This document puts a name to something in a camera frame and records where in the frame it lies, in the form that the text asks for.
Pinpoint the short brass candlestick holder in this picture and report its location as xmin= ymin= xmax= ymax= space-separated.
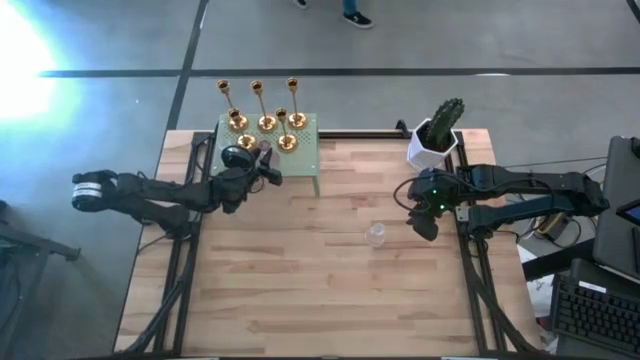
xmin=275 ymin=107 xmax=300 ymax=154
xmin=228 ymin=108 xmax=258 ymax=152

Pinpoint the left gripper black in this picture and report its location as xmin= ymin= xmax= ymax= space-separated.
xmin=214 ymin=144 xmax=284 ymax=214

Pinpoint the green cactus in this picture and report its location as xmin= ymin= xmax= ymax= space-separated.
xmin=424 ymin=97 xmax=466 ymax=153

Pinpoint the yellow cable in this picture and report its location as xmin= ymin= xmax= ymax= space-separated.
xmin=537 ymin=214 xmax=569 ymax=241

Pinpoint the black keyboard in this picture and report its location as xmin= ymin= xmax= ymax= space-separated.
xmin=549 ymin=273 xmax=640 ymax=357

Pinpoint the clear ribbed glass candle holder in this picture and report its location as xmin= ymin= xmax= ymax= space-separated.
xmin=364 ymin=222 xmax=388 ymax=249

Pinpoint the black crossbar rail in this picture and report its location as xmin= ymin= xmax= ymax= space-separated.
xmin=318 ymin=129 xmax=417 ymax=141

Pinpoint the white hexagonal plant pot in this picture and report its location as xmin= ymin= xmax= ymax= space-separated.
xmin=406 ymin=117 xmax=460 ymax=174

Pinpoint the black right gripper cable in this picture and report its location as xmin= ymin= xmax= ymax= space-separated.
xmin=393 ymin=177 xmax=419 ymax=214

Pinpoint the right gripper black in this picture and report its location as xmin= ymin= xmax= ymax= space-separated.
xmin=406 ymin=169 xmax=454 ymax=243

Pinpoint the black desk beam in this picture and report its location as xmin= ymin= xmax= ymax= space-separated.
xmin=522 ymin=238 xmax=596 ymax=282

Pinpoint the tall brass candlestick holder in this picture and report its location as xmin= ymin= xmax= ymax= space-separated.
xmin=251 ymin=79 xmax=279 ymax=134
xmin=285 ymin=76 xmax=309 ymax=131
xmin=216 ymin=78 xmax=250 ymax=133

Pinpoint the white paper sheet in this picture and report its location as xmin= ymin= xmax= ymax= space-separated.
xmin=517 ymin=244 xmax=559 ymax=346

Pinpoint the green perforated metal shelf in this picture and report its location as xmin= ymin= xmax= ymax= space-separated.
xmin=209 ymin=112 xmax=322 ymax=197

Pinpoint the dark metal stand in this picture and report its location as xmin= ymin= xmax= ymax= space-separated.
xmin=0 ymin=199 xmax=82 ymax=360

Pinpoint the grey laptop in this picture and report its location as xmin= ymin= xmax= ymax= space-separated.
xmin=592 ymin=134 xmax=640 ymax=284

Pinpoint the small blue-lit screen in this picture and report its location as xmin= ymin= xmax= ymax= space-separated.
xmin=615 ymin=198 xmax=640 ymax=227

